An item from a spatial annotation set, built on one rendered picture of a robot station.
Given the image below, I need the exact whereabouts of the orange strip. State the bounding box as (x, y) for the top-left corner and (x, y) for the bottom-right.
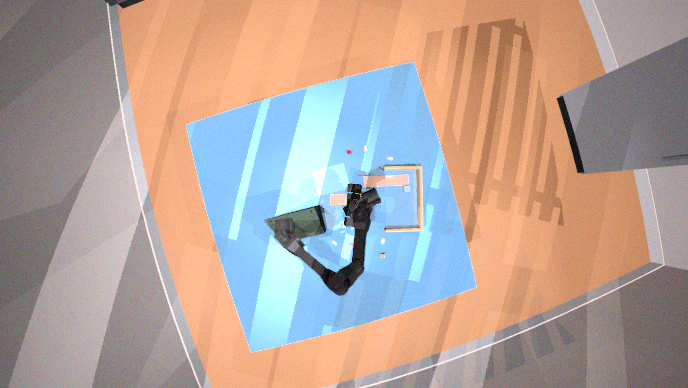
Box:
(330, 194), (347, 205)

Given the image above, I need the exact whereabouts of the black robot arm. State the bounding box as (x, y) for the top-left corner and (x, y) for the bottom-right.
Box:
(273, 188), (382, 296)

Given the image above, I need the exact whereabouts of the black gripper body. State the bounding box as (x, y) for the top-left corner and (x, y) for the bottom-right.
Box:
(344, 183), (362, 227)

